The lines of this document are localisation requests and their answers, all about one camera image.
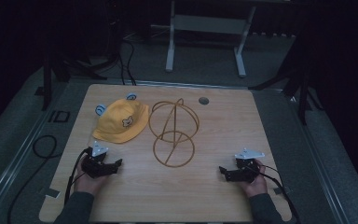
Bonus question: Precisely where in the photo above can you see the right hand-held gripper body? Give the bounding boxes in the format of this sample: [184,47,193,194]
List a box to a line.
[225,147,266,183]

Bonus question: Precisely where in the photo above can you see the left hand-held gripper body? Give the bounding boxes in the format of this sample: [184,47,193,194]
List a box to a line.
[80,140,119,179]

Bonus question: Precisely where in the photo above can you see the yellow bucket hat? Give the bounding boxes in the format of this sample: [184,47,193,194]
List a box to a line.
[91,92,150,145]

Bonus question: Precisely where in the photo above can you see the gold wire hat stand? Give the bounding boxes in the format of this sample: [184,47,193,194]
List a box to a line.
[148,98,200,168]

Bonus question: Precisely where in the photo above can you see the person's right hand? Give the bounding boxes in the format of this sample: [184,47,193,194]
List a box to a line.
[238,158,269,199]

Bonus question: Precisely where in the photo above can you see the person's left hand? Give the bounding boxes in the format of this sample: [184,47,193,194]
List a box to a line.
[73,156,110,197]

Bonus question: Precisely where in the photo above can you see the black tripod stand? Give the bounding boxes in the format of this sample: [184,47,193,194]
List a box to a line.
[34,31,120,112]
[247,36,324,126]

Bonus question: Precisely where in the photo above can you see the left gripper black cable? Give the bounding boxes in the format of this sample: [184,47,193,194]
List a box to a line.
[63,147,93,205]

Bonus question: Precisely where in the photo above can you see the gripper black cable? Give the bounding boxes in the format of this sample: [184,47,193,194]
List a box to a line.
[243,163,301,224]
[63,147,93,205]

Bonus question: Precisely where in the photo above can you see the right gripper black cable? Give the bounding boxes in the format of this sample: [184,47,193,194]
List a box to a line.
[243,163,301,224]

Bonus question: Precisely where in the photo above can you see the black floor cable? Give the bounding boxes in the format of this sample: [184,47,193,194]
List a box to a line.
[7,134,59,224]

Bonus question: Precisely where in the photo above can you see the black hanging cables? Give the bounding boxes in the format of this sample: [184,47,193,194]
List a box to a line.
[115,18,137,87]

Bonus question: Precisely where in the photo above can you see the white metal table frame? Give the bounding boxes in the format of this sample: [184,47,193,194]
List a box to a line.
[165,0,292,78]

